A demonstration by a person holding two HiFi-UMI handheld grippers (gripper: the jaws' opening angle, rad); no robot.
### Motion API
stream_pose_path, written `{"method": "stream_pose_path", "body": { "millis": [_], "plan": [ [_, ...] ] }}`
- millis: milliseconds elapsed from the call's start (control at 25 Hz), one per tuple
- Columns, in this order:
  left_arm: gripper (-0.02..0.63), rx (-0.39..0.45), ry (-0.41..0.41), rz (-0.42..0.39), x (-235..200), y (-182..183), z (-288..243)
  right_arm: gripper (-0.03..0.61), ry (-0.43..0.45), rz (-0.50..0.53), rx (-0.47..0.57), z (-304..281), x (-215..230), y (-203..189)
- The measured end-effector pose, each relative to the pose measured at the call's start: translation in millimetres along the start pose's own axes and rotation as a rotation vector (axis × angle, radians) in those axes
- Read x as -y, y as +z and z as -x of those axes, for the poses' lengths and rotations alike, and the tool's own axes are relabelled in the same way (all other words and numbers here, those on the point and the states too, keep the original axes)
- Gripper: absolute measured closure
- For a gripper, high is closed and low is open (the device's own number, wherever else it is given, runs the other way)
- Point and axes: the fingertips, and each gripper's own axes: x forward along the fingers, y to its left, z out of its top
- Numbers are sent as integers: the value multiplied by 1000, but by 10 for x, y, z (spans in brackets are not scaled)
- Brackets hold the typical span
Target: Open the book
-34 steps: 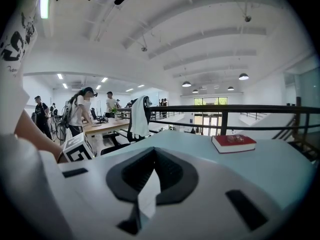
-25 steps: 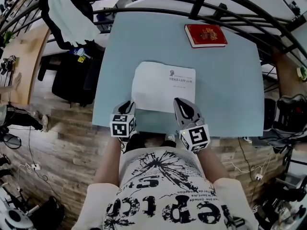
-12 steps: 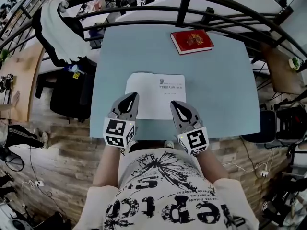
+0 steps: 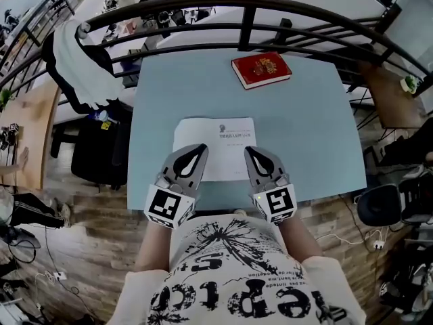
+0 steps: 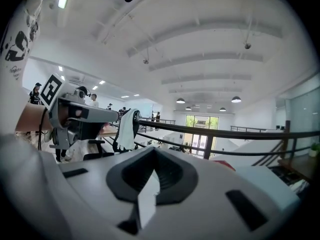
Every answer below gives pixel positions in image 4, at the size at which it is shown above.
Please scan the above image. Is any white cloth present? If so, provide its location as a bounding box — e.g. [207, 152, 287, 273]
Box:
[52, 20, 124, 110]

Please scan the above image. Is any person's left forearm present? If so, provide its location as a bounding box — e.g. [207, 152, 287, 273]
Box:
[135, 215, 173, 274]

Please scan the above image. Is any white and yellow book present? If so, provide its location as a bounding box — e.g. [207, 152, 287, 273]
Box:
[172, 116, 256, 182]

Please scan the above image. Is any small potted plant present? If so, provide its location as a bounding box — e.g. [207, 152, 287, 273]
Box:
[0, 88, 14, 110]
[400, 74, 420, 94]

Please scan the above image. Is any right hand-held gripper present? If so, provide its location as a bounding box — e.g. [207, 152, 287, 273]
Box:
[244, 146, 299, 226]

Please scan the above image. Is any black round stool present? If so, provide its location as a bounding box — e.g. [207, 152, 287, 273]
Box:
[357, 183, 402, 228]

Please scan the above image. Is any person's right forearm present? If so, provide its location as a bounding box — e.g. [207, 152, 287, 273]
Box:
[277, 211, 324, 263]

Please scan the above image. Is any black backpack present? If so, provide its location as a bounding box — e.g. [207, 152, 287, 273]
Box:
[398, 169, 433, 225]

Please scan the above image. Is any red hardcover book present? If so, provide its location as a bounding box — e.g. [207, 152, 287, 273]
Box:
[231, 51, 292, 91]

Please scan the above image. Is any black chair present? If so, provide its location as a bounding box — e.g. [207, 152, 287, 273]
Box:
[70, 100, 135, 191]

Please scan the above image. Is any grey gripper device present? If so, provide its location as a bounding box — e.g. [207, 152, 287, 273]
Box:
[0, 122, 21, 148]

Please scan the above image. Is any wooden table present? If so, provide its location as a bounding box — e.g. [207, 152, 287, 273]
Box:
[0, 79, 64, 189]
[358, 61, 430, 130]

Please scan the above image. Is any black jacket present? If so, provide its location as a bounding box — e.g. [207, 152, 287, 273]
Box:
[42, 32, 116, 114]

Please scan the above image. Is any clear water bottle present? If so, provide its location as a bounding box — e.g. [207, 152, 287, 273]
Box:
[88, 110, 119, 123]

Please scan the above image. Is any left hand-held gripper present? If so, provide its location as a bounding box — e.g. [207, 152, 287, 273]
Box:
[144, 143, 209, 230]

